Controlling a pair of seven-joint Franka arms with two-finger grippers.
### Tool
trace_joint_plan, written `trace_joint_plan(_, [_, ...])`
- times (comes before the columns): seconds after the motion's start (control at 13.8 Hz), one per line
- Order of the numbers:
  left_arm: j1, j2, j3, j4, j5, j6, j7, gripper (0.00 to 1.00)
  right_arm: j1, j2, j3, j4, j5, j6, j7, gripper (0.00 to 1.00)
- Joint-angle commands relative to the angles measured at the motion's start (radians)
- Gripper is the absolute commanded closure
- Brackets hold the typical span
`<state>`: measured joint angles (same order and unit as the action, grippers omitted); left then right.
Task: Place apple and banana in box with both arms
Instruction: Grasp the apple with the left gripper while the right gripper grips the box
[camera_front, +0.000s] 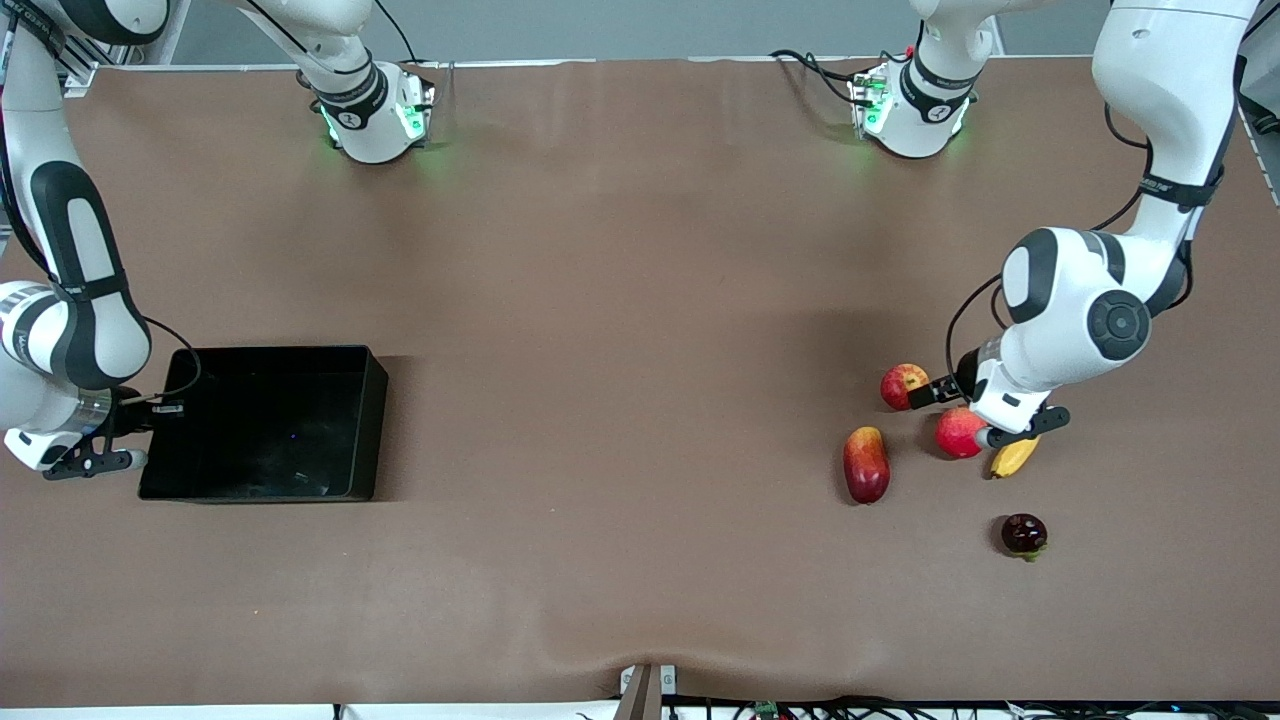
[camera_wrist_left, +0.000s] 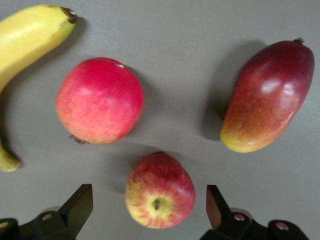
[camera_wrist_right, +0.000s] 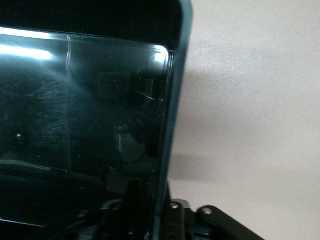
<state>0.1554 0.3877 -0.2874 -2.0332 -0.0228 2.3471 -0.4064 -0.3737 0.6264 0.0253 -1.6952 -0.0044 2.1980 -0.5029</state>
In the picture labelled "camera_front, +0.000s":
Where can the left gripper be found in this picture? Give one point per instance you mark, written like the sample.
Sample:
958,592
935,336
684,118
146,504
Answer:
965,387

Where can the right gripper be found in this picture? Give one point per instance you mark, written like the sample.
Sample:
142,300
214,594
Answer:
128,414

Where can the red yellow apple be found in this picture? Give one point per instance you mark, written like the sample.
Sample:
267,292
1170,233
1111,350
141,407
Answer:
898,387

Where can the yellow banana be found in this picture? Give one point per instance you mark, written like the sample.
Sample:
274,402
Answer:
1012,458

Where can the black plastic box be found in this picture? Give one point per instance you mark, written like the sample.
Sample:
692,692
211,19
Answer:
260,440

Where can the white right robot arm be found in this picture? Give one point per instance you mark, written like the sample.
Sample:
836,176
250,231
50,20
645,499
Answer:
70,250

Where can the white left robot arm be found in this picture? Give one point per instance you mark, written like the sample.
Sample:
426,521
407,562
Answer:
1090,300

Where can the red pomegranate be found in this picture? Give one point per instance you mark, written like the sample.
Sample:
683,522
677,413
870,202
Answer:
958,435

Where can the red yellow mango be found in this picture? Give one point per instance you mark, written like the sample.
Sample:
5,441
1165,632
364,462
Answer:
866,465

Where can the dark purple mangosteen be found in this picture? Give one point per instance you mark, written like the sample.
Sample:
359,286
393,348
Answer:
1023,533

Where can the brown table cover sheet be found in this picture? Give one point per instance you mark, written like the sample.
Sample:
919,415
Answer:
640,300

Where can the aluminium frame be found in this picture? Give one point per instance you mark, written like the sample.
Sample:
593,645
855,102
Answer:
80,75

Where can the metal table edge bracket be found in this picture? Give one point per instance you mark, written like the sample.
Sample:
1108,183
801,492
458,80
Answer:
645,695

